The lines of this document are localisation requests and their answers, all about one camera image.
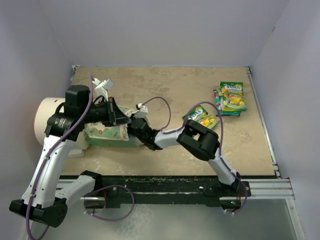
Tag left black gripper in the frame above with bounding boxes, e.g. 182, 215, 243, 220
81, 96, 132, 127

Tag green patterned paper bag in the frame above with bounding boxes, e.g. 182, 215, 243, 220
84, 104, 145, 149

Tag yellow green snack packet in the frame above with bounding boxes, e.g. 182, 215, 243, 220
182, 105, 219, 129
220, 81, 247, 112

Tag teal mint candy packet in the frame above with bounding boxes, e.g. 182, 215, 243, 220
218, 106, 241, 117

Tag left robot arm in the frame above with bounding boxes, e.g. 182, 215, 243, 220
9, 85, 132, 228

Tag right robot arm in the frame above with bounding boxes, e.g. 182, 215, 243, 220
127, 118, 249, 197

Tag white paper roll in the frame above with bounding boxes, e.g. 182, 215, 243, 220
33, 97, 89, 158

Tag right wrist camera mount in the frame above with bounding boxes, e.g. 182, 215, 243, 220
133, 103, 149, 119

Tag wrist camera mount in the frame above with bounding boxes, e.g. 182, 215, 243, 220
93, 78, 114, 102
133, 103, 149, 119

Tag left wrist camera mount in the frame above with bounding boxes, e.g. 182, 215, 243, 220
93, 78, 114, 102

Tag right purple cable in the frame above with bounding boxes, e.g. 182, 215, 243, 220
141, 96, 250, 216

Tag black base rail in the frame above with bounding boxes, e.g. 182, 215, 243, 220
84, 175, 251, 209

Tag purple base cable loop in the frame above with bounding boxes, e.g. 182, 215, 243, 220
83, 184, 136, 222

